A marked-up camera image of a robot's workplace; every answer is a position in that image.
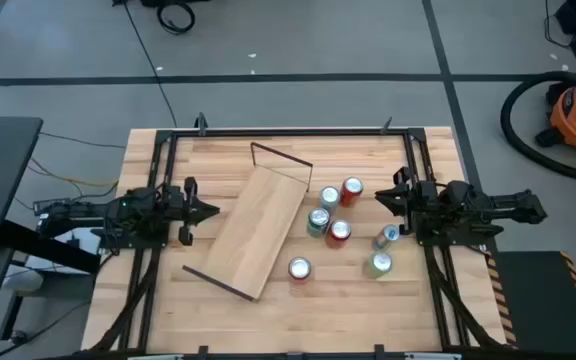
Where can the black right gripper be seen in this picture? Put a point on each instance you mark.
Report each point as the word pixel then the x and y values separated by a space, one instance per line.
pixel 412 202

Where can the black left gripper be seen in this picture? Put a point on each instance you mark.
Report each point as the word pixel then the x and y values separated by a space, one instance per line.
pixel 180 207

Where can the slim blue silver can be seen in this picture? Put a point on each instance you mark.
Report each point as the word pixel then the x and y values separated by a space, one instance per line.
pixel 385 238

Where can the orange Fanta can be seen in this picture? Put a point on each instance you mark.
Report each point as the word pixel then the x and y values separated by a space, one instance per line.
pixel 350 195

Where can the silver beverage can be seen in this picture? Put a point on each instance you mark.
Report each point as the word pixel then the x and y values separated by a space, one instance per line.
pixel 329 200

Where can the red beverage can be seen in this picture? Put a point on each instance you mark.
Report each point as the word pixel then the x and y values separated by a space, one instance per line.
pixel 299 270
pixel 338 235

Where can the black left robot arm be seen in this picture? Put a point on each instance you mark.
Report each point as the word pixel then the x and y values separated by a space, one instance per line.
pixel 118 210

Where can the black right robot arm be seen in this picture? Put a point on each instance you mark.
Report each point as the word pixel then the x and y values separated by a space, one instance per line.
pixel 468 200

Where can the light green beverage can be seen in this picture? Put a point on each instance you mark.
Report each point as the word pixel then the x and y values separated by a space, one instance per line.
pixel 378 266

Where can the black table clamp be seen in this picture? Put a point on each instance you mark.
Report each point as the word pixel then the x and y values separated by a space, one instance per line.
pixel 387 126
pixel 203 352
pixel 200 124
pixel 379 351

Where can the white box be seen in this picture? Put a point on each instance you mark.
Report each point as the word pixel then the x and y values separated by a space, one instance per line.
pixel 50 264

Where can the black mat with hazard stripes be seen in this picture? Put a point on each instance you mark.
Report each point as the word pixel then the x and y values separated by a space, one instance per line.
pixel 543 300

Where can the black aluminium table frame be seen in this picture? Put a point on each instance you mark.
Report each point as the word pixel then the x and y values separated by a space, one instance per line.
pixel 288 132

